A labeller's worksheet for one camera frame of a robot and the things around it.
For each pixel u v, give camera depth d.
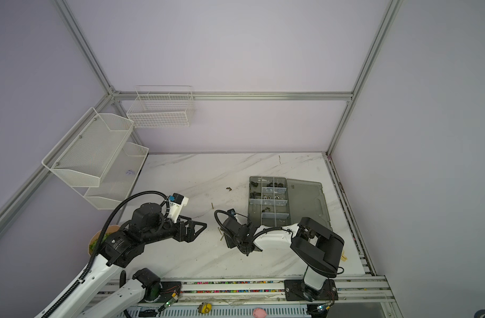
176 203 0.62
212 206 0.98
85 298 0.41
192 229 0.61
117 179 0.93
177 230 0.61
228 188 1.04
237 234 0.66
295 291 0.73
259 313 0.69
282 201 0.98
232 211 0.80
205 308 0.69
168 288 0.73
